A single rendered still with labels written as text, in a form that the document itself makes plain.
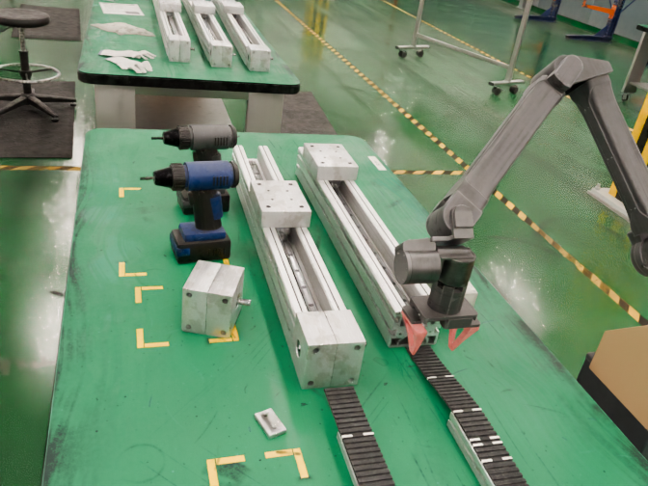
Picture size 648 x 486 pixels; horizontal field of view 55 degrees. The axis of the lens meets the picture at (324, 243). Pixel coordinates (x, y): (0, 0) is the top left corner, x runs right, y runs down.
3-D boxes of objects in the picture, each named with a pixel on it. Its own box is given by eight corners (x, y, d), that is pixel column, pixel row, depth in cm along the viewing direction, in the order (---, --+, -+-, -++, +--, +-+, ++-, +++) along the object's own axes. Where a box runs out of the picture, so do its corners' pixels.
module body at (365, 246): (435, 344, 120) (445, 309, 116) (388, 347, 117) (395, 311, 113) (327, 174, 186) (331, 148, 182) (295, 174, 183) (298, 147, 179)
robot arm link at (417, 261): (472, 203, 100) (446, 218, 108) (405, 202, 96) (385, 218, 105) (481, 277, 97) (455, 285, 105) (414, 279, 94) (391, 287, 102)
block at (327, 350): (370, 383, 108) (380, 340, 103) (301, 390, 104) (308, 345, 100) (355, 350, 115) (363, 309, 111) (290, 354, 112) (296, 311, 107)
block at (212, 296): (242, 341, 113) (246, 298, 109) (180, 331, 113) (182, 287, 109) (253, 310, 122) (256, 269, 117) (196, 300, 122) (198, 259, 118)
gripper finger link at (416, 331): (392, 341, 111) (402, 298, 107) (428, 337, 114) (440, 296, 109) (408, 366, 106) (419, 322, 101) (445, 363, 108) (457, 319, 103)
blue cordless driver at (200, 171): (235, 258, 137) (242, 168, 127) (144, 268, 129) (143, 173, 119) (226, 242, 143) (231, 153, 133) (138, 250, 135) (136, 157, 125)
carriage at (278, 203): (308, 237, 138) (311, 210, 135) (259, 238, 135) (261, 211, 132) (292, 205, 152) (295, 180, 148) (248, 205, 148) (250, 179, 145)
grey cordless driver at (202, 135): (233, 212, 157) (239, 130, 146) (154, 218, 149) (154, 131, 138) (226, 199, 163) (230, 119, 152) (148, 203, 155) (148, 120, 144)
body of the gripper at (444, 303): (407, 305, 108) (416, 268, 104) (458, 301, 111) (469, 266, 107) (422, 327, 102) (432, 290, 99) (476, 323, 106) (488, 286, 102)
